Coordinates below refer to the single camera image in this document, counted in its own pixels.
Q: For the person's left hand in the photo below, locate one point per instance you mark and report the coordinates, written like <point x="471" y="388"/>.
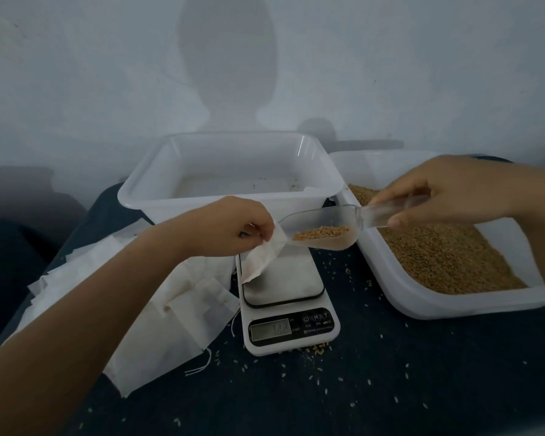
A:
<point x="213" y="227"/>

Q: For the person's right hand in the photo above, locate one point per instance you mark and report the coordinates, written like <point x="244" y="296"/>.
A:
<point x="454" y="188"/>

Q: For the white plastic tub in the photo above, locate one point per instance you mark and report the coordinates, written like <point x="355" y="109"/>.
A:
<point x="209" y="209"/>

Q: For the white mesh bag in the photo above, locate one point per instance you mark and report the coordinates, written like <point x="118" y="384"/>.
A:
<point x="259" y="258"/>

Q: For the brown grain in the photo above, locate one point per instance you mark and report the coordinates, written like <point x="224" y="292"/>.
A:
<point x="454" y="258"/>

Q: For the clear plastic scoop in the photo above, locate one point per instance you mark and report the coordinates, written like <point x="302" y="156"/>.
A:
<point x="332" y="222"/>

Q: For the pile of white bags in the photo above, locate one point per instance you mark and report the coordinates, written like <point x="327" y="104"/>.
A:
<point x="154" y="331"/>

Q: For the white tray of grain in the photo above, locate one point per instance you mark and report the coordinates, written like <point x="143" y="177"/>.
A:
<point x="409" y="299"/>

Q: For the person's left forearm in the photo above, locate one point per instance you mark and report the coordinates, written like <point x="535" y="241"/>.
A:
<point x="64" y="331"/>

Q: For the white digital kitchen scale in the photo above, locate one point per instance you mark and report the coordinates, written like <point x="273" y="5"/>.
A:
<point x="286" y="327"/>

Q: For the dark blue tablecloth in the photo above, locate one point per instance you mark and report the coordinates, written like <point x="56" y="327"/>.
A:
<point x="418" y="377"/>
<point x="5" y="277"/>

